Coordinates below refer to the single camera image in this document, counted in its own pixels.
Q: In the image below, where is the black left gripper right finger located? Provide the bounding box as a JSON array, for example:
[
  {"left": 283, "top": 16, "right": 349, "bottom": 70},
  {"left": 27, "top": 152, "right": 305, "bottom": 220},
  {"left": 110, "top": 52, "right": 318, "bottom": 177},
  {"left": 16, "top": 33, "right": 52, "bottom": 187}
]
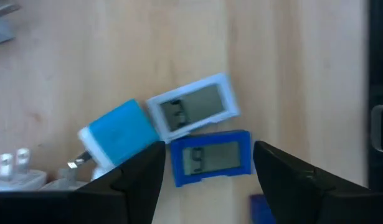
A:
[{"left": 252, "top": 140, "right": 383, "bottom": 224}]

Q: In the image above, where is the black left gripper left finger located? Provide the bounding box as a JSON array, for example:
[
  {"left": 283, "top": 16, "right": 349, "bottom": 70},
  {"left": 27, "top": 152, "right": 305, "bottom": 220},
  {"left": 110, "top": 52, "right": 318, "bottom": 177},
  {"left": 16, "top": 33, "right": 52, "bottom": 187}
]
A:
[{"left": 0, "top": 141, "right": 167, "bottom": 224}]

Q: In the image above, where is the navy digital clock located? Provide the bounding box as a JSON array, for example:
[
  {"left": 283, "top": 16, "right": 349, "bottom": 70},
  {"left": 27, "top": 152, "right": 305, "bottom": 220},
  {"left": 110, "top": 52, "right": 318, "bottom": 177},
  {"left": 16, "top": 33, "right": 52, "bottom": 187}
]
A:
[{"left": 249, "top": 194, "right": 277, "bottom": 224}]

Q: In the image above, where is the teal charger with USB ports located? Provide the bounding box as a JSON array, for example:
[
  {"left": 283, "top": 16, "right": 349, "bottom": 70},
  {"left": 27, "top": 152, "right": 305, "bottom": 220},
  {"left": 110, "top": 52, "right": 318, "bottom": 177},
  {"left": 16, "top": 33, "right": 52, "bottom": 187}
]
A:
[{"left": 67, "top": 98, "right": 161, "bottom": 171}]

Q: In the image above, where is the small teal and white charger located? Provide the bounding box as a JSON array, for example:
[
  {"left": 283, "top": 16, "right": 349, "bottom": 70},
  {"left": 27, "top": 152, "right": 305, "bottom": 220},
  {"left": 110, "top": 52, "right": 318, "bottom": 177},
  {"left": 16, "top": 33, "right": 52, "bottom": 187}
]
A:
[{"left": 0, "top": 147, "right": 48, "bottom": 191}]

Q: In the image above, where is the blue digital clock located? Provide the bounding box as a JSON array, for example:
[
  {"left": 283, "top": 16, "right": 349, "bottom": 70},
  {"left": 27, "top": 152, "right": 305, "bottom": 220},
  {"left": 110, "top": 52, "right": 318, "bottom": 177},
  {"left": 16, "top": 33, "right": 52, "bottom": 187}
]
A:
[{"left": 170, "top": 129, "right": 253, "bottom": 188}]

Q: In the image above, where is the white digital clock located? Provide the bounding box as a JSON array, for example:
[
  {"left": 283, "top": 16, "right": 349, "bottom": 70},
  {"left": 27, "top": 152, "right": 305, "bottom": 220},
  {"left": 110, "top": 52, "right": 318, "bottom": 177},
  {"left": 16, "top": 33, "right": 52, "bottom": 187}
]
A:
[{"left": 146, "top": 73, "right": 241, "bottom": 144}]

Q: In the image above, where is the black metal table frame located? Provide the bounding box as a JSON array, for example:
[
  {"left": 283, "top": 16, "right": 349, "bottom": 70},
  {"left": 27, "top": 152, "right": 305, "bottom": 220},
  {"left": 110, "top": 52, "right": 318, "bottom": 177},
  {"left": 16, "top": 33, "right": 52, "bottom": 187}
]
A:
[{"left": 367, "top": 0, "right": 383, "bottom": 190}]

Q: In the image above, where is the white square wall charger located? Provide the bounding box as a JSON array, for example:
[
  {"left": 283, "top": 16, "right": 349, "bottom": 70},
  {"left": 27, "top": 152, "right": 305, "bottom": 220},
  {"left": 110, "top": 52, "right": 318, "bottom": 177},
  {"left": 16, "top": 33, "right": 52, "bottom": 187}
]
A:
[{"left": 0, "top": 2, "right": 21, "bottom": 47}]

